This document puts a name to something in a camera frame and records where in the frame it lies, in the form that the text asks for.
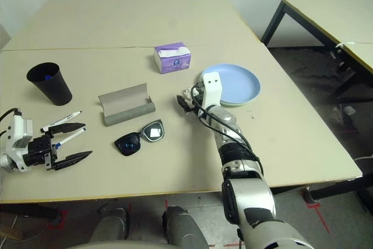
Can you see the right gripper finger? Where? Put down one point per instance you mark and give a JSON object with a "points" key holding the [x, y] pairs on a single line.
{"points": [[184, 104], [198, 89]]}

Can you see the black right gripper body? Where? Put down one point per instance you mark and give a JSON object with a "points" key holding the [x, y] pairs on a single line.
{"points": [[196, 106]]}

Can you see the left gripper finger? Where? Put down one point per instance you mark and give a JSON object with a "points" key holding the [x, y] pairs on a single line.
{"points": [[73, 160], [67, 129]]}

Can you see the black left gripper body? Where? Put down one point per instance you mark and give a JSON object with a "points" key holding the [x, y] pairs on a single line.
{"points": [[38, 150]]}

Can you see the white marker blue cap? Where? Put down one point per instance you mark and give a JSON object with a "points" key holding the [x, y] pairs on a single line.
{"points": [[74, 135]]}

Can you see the white tissue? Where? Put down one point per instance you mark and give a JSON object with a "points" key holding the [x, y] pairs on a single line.
{"points": [[187, 92]]}

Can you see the blue plastic plate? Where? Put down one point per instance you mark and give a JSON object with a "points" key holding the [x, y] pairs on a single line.
{"points": [[239, 82]]}

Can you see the black sunglasses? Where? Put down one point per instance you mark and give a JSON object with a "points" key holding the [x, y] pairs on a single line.
{"points": [[128, 145]]}

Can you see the grey glasses case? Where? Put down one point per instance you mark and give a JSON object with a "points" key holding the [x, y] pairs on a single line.
{"points": [[122, 97]]}

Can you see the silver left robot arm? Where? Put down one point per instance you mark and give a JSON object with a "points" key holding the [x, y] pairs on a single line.
{"points": [[2, 163]]}

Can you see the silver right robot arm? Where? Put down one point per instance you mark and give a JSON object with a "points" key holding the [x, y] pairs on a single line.
{"points": [[250, 196]]}

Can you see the white marker black cap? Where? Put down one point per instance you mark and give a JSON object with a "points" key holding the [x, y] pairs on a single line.
{"points": [[62, 120]]}

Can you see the purple tissue box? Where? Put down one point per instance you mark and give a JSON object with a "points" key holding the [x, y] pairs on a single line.
{"points": [[175, 63]]}

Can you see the black plastic cup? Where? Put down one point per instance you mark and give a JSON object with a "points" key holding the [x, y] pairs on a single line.
{"points": [[55, 91]]}

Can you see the blue pen cap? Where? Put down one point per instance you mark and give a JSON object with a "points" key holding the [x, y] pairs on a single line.
{"points": [[47, 78]]}

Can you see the black table foot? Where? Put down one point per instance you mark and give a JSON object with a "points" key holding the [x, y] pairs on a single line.
{"points": [[335, 186], [29, 209]]}

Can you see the grey left robot leg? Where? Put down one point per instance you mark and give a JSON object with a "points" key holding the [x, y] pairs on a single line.
{"points": [[110, 225]]}

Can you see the grey robot leg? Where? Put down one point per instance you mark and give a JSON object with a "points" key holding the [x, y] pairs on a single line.
{"points": [[183, 228], [110, 225]]}

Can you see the grey robot torso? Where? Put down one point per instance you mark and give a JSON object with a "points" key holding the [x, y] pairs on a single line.
{"points": [[116, 245]]}

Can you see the grey right robot leg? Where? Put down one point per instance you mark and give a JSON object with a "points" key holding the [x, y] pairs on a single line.
{"points": [[183, 228]]}

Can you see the white strip on side table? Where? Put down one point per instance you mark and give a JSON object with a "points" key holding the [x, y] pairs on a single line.
{"points": [[344, 43]]}

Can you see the small white floor object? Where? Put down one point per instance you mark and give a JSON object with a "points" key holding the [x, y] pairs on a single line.
{"points": [[349, 110]]}

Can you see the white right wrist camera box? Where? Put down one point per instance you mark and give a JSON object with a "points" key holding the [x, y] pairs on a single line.
{"points": [[211, 85]]}

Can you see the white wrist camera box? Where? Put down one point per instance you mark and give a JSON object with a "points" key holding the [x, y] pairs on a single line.
{"points": [[17, 132], [211, 85]]}

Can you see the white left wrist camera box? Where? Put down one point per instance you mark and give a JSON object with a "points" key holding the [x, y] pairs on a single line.
{"points": [[17, 132]]}

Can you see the beige side table black frame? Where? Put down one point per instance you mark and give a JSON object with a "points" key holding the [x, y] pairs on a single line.
{"points": [[364, 56], [326, 15]]}

